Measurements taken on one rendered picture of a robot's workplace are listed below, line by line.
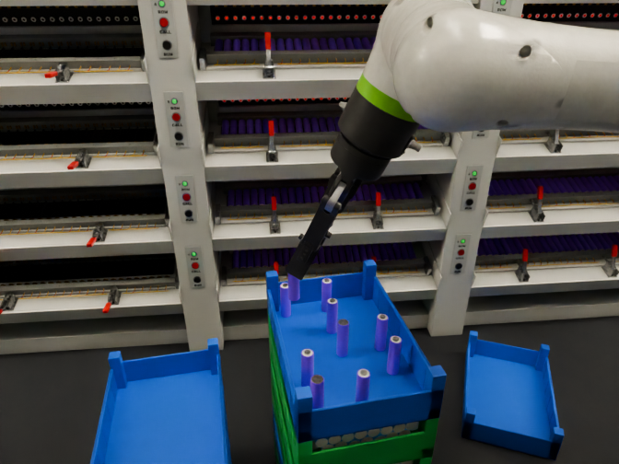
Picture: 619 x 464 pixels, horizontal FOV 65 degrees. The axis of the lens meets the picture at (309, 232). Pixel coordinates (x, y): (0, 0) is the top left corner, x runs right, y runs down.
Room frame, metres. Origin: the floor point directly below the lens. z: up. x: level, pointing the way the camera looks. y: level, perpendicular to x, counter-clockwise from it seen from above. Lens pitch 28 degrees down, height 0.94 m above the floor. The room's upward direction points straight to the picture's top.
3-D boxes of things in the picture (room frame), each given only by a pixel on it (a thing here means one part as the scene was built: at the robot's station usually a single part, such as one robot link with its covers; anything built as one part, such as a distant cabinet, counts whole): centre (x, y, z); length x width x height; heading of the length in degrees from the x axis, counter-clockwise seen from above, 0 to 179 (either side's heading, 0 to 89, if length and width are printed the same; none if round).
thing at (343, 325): (0.60, -0.05, 0.44); 0.02 x 0.02 x 0.06
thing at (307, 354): (0.53, 0.00, 0.44); 0.02 x 0.02 x 0.06
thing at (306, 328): (0.60, -0.05, 0.44); 0.30 x 0.20 x 0.08; 12
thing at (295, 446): (0.60, -0.05, 0.36); 0.30 x 0.20 x 0.08; 12
